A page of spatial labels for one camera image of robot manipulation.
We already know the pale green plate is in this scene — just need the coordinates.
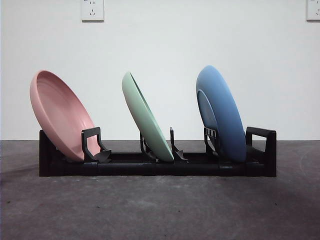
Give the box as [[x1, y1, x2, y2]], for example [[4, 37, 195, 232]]
[[121, 71, 175, 163]]

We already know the blue plate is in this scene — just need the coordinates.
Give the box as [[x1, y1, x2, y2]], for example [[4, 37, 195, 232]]
[[195, 65, 247, 162]]

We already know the pink plate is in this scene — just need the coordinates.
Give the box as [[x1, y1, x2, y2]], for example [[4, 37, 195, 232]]
[[29, 70, 101, 162]]

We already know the black plate rack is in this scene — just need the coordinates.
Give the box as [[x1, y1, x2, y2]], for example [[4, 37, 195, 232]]
[[39, 126, 278, 178]]

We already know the white wall socket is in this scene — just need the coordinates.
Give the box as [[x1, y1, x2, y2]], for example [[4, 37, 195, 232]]
[[306, 0, 320, 22], [81, 0, 105, 22]]

